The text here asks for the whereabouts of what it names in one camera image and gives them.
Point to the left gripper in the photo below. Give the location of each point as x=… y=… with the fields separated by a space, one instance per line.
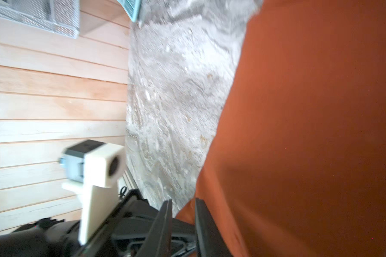
x=126 y=228

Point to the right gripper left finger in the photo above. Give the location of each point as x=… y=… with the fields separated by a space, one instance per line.
x=157 y=243

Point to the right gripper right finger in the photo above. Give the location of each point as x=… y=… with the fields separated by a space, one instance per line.
x=209 y=242

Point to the rust orange skirt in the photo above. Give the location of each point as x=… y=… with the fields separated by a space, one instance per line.
x=298 y=164

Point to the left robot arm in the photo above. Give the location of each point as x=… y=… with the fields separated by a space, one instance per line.
x=47 y=237

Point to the teal calculator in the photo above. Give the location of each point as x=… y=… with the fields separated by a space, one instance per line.
x=131 y=7

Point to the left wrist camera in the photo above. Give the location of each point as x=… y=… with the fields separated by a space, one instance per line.
x=93 y=169

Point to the white wire shelf rack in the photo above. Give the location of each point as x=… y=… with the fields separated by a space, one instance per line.
x=56 y=16

